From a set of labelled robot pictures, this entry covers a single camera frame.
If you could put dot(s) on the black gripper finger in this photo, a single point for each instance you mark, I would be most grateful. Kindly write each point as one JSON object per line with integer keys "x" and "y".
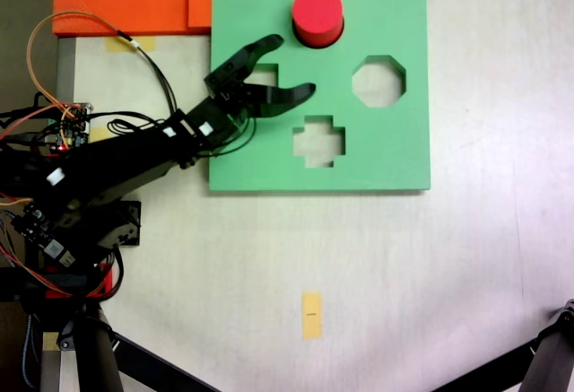
{"x": 258, "y": 49}
{"x": 287, "y": 98}

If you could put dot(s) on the red cylinder block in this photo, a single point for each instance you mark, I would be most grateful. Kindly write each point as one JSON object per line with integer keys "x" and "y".
{"x": 317, "y": 11}

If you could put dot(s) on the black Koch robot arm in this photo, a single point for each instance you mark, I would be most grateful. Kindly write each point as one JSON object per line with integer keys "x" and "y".
{"x": 125, "y": 159}

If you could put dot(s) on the wide yellow tape strip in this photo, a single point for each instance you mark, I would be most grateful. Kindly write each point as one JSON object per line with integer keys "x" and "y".
{"x": 145, "y": 43}

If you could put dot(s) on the green shape sorter board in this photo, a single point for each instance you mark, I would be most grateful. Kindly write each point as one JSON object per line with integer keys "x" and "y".
{"x": 385, "y": 150}

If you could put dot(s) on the small yellow tape piece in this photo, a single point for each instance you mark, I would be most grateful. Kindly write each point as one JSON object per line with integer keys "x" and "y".
{"x": 101, "y": 133}

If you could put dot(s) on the circuit board with green terminal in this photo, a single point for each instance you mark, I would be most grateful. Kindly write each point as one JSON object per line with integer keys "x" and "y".
{"x": 72, "y": 116}

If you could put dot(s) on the grey metal bar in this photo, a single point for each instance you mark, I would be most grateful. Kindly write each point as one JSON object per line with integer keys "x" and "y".
{"x": 66, "y": 69}

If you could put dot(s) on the yellow tape marker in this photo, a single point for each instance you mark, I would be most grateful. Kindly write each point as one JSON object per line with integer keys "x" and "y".
{"x": 312, "y": 316}

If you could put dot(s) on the black circuit board with chip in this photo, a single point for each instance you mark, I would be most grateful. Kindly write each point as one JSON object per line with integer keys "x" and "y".
{"x": 33, "y": 223}

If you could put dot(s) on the thin black tripod brace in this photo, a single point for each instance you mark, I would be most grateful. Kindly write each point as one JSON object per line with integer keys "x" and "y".
{"x": 157, "y": 365}
{"x": 489, "y": 369}

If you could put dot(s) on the thick black tripod leg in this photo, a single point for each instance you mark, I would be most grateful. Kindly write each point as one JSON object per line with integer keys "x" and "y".
{"x": 96, "y": 356}
{"x": 553, "y": 356}

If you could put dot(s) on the red printed base mount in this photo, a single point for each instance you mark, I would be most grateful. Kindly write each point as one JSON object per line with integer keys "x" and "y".
{"x": 106, "y": 277}

